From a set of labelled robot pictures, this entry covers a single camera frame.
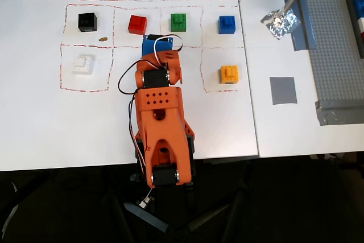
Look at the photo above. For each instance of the blue brick block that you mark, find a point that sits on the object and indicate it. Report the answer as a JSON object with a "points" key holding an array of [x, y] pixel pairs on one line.
{"points": [[227, 25]]}

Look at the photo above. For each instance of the long grey tape strip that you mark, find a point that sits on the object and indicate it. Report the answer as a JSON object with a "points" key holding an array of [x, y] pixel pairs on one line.
{"points": [[305, 36]]}

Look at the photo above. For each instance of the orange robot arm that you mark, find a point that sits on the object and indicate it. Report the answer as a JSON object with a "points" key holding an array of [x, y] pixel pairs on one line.
{"points": [[159, 117]]}

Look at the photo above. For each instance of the blue brick on plate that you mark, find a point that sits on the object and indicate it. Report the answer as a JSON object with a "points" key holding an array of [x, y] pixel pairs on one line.
{"points": [[359, 4]]}

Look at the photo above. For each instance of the white brick block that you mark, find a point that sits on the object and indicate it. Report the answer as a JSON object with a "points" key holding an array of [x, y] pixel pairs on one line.
{"points": [[82, 65]]}

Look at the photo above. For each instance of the grey studded baseplate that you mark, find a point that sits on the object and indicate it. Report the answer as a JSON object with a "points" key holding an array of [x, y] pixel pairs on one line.
{"points": [[330, 41]]}

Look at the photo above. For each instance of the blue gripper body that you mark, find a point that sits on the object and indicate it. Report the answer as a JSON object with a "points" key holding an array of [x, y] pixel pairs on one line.
{"points": [[153, 48]]}

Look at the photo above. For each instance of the red brick block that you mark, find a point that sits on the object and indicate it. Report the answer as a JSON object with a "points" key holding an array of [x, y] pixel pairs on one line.
{"points": [[138, 25]]}

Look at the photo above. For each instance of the crumpled aluminium foil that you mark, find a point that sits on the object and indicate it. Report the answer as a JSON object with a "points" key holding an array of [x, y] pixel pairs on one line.
{"points": [[280, 26]]}

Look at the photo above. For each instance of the green brick block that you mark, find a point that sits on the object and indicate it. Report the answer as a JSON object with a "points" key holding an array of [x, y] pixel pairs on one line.
{"points": [[179, 23]]}

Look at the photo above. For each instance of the grey tape square marker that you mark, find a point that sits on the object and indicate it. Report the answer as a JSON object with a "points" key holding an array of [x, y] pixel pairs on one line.
{"points": [[283, 90]]}

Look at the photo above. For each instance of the black brick block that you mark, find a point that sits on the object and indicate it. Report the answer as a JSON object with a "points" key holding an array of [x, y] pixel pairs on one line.
{"points": [[87, 22]]}

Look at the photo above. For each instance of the yellow-orange brick block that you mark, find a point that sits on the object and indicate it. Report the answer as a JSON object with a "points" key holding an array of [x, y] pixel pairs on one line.
{"points": [[229, 74]]}

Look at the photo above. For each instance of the wide grey tape strip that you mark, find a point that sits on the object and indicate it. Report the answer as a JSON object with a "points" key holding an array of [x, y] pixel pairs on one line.
{"points": [[341, 113]]}

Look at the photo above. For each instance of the grey flat bar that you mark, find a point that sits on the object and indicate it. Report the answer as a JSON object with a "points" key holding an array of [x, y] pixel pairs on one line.
{"points": [[148, 217]]}

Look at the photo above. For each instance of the white brick on plate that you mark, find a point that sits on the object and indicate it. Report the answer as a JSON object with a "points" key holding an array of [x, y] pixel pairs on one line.
{"points": [[361, 25]]}

